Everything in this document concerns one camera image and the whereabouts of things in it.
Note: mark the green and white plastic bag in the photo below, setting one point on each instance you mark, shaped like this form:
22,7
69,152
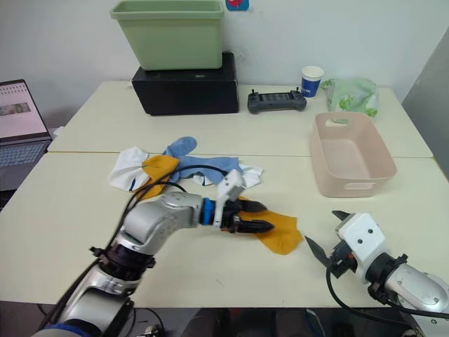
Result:
350,94

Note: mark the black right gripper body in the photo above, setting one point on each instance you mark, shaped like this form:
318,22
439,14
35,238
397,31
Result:
342,261

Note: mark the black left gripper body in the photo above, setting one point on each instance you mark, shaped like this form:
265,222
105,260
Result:
231,215

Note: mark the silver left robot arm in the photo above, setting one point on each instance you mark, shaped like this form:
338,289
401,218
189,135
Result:
158,217

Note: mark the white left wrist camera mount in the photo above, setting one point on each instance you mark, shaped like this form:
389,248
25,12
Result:
228,186

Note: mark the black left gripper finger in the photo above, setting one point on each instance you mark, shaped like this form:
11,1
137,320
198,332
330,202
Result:
253,206
256,226

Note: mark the grey partition panel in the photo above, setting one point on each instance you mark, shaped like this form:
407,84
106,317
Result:
428,112

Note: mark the blue and white paper cup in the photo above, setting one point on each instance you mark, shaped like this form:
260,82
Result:
311,82

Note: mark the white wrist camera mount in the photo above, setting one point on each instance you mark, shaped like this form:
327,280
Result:
361,235
228,186

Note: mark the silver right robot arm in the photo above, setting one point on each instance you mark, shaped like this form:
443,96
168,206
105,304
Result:
414,284

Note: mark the grey handheld remote controller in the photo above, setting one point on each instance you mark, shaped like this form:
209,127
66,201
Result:
275,100

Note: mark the mustard yellow sock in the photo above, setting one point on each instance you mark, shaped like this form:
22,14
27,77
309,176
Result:
158,168
280,233

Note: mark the black rectangular box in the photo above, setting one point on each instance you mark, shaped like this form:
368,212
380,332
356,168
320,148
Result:
186,91

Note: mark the white sock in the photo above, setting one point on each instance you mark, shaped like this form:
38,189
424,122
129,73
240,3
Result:
252,175
122,168

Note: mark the pink plastic storage basket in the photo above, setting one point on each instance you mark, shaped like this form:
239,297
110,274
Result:
350,154

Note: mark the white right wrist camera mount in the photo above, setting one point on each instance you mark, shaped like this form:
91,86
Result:
361,235

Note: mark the green plastic bin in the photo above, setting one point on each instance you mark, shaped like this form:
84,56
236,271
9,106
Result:
172,35

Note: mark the red and blue wall sticker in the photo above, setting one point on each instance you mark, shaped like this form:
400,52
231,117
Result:
238,4

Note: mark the grey open laptop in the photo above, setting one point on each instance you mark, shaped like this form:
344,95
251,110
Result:
19,116

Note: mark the light blue sock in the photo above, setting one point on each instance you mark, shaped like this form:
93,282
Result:
182,145
217,164

